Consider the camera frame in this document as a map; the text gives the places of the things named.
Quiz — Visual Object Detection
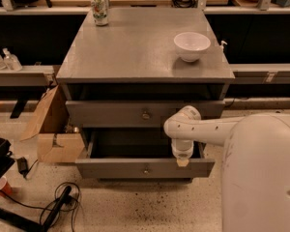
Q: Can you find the brown cardboard box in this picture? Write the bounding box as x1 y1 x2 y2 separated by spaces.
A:
20 86 85 163

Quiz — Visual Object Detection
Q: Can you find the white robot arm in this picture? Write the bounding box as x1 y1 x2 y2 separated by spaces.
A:
163 105 290 232

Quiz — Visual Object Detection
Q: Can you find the grey drawer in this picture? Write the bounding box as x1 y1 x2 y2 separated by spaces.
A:
66 101 224 128
75 128 215 180

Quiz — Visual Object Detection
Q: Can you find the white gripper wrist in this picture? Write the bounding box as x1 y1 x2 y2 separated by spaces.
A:
163 105 201 167

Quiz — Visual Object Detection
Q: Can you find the grey wooden drawer cabinet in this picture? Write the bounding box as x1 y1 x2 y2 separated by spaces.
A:
55 7 236 183

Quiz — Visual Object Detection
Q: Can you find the white ceramic bowl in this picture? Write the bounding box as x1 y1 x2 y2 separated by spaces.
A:
173 32 211 63

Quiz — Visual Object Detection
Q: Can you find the small white pump bottle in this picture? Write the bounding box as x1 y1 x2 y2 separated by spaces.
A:
220 41 228 52

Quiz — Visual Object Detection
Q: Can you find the black power adapter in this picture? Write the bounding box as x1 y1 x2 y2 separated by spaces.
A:
16 158 29 176

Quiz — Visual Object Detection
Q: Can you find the grey top drawer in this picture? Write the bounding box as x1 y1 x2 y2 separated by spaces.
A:
66 101 224 128

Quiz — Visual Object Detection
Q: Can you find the red plastic cup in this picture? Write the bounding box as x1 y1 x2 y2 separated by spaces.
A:
0 176 13 197

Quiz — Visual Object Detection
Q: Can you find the clear sanitizer bottle right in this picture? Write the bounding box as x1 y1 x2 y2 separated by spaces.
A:
3 48 22 72

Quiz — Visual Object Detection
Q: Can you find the black coiled floor cable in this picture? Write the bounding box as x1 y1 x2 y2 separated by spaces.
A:
0 182 82 232

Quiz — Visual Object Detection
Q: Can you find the black stand base leg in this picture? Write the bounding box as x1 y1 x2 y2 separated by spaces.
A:
0 186 73 232

